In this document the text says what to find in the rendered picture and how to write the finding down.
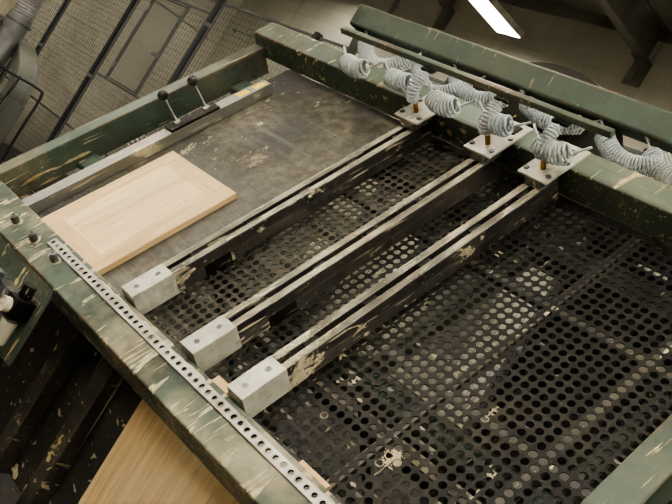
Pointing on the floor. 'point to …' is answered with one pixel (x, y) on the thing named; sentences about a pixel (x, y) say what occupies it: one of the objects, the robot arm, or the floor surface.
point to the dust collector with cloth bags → (11, 100)
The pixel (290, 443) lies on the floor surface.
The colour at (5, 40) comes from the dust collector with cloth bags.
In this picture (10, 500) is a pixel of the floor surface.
